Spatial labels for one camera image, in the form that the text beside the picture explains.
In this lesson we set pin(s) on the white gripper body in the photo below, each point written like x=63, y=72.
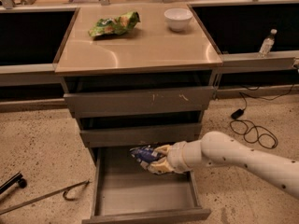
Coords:
x=177, y=158

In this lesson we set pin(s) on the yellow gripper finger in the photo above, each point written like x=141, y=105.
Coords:
x=163, y=149
x=160, y=167

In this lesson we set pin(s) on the blue chip bag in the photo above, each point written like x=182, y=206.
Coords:
x=145, y=156

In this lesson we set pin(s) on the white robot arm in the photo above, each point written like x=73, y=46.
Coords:
x=216, y=148

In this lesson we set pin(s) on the bottom grey drawer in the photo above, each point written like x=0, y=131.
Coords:
x=125, y=193

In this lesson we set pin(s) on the grey drawer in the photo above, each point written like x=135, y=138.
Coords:
x=138, y=136
x=125, y=193
x=138, y=102

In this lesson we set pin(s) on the middle grey drawer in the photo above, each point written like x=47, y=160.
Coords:
x=138, y=136

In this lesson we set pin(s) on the grey drawer cabinet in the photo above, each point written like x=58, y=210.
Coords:
x=149, y=57

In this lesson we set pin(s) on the top grey drawer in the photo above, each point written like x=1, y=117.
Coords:
x=138, y=102

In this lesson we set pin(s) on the green chip bag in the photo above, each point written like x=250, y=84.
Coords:
x=115, y=26

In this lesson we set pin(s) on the metal rod with hook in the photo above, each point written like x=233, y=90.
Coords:
x=64, y=192

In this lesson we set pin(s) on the white bowl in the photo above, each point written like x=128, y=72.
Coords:
x=177, y=19

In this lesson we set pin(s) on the clear water bottle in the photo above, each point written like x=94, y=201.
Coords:
x=268, y=43

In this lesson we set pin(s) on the black caster leg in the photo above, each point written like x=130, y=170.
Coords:
x=16, y=179

